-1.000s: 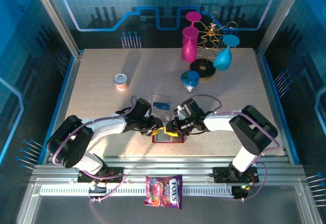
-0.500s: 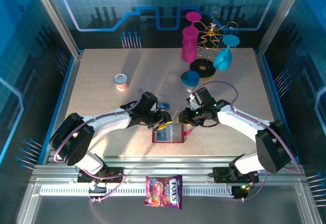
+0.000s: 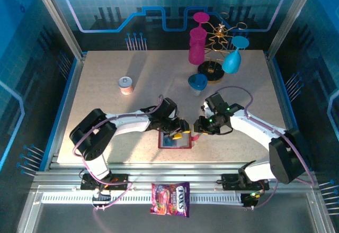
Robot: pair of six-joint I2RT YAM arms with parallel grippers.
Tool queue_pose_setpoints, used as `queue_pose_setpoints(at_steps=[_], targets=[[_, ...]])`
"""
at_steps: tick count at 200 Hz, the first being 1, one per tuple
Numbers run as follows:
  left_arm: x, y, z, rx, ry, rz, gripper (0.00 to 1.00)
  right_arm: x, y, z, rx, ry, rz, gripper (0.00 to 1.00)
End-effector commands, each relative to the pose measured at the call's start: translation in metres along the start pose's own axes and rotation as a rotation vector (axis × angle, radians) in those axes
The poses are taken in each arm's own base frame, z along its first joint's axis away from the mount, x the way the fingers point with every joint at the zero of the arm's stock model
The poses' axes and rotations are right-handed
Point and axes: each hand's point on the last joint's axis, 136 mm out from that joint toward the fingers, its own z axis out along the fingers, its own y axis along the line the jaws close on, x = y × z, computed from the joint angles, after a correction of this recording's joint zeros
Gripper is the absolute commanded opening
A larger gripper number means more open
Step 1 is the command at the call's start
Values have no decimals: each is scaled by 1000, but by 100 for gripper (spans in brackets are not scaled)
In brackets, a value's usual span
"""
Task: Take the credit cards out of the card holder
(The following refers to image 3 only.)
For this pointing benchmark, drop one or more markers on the blue credit card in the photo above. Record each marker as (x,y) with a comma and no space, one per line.
(168,142)

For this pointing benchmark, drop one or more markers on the red card holder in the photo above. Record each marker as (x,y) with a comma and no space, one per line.
(185,142)

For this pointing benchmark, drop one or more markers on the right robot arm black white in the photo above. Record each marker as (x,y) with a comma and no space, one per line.
(254,127)

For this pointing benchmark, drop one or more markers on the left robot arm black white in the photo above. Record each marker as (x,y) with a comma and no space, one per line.
(129,123)

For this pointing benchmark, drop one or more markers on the yogurt cup blue lid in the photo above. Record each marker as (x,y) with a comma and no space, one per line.
(197,80)

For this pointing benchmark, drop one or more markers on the small tin can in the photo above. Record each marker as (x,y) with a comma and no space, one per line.
(125,84)

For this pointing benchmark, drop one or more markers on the purple candy bag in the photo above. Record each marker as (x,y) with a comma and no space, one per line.
(169,198)

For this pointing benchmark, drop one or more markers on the blue wine glass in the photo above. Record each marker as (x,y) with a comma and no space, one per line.
(231,63)

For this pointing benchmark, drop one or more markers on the pink wine glass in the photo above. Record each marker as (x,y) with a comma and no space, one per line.
(196,55)
(201,17)

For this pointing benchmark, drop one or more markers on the black controller board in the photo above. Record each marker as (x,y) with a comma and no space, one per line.
(249,202)
(104,199)

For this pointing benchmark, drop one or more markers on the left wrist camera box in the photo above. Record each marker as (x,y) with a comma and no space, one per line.
(168,107)

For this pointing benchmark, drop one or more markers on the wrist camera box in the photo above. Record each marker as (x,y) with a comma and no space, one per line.
(168,107)
(215,103)

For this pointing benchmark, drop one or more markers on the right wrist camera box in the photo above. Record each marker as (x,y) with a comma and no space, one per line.
(215,103)

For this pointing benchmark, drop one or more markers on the aluminium front rail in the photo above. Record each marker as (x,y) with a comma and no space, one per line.
(172,172)

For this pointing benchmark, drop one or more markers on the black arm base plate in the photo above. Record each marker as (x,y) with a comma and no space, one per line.
(87,185)
(227,182)

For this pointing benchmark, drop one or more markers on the aluminium side rail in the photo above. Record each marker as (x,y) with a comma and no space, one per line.
(70,95)
(282,95)

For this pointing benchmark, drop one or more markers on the aluminium frame post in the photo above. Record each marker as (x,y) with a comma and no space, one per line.
(290,18)
(58,18)

